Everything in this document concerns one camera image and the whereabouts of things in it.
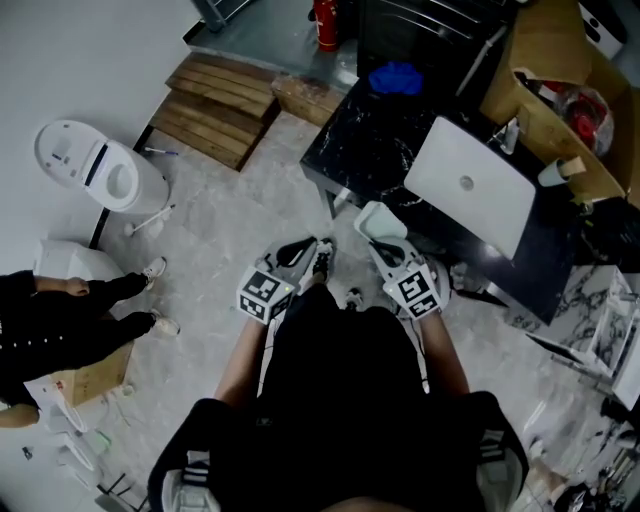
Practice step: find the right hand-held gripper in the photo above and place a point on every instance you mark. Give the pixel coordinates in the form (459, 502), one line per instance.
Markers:
(415, 292)

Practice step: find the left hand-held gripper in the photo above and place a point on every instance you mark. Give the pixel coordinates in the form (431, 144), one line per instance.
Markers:
(262, 295)

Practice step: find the person's right forearm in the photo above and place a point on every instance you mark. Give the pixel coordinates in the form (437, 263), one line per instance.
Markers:
(445, 355)

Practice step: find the person's left forearm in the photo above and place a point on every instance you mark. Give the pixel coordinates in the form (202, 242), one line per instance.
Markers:
(240, 365)

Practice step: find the person's left shoe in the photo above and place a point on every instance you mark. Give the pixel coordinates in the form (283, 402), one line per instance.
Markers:
(322, 260)

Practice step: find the person's shoe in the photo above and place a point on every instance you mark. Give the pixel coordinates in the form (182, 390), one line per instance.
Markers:
(353, 299)
(322, 260)

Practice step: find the person's right shoe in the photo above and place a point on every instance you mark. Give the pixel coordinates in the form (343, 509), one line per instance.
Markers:
(353, 299)

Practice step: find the white rectangular basin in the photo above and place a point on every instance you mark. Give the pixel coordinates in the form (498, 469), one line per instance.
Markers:
(450, 165)

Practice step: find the black marble table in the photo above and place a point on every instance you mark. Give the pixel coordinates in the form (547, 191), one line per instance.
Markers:
(360, 150)

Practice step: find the person's black shirt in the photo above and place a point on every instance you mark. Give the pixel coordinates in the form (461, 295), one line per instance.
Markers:
(340, 375)

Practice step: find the white toilet brush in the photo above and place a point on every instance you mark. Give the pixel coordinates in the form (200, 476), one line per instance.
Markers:
(150, 220)

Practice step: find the brown wooden block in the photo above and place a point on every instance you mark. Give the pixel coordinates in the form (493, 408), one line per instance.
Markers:
(310, 100)

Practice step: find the chrome faucet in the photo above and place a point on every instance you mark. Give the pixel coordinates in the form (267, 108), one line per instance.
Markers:
(506, 135)

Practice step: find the wooden steps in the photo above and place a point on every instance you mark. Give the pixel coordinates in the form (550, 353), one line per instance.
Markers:
(215, 110)

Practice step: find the white pen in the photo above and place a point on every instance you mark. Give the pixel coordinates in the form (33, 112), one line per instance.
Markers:
(161, 151)

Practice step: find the white cup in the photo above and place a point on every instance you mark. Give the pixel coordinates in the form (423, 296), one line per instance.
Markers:
(555, 172)

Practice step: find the blue cloth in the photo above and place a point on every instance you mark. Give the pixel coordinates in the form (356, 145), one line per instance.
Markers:
(395, 79)

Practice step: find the white marble vanity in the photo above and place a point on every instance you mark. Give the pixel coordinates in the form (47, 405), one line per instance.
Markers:
(590, 320)

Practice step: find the grey washing machine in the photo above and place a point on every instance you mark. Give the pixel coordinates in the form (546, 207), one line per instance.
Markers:
(415, 45)

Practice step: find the white toilet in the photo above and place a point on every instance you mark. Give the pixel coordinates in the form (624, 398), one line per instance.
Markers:
(100, 165)

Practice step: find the black appliance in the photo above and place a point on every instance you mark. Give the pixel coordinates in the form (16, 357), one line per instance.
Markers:
(615, 230)

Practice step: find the white ceramic fixture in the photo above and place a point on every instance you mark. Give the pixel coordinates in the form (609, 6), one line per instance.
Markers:
(75, 260)

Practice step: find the red fire extinguisher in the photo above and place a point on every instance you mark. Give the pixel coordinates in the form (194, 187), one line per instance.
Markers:
(326, 25)

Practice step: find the small cardboard box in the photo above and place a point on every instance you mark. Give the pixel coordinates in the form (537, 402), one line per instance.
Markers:
(100, 375)

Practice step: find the red and clear plastic bag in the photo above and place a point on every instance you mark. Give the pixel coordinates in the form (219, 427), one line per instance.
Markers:
(587, 120)

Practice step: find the grey folding step stool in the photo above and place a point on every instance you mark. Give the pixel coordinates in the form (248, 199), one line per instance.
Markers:
(220, 10)

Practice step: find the large cardboard box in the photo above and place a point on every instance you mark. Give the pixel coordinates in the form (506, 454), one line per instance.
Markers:
(545, 45)

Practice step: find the white appliance with dark panel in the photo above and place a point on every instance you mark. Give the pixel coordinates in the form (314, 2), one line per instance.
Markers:
(602, 25)

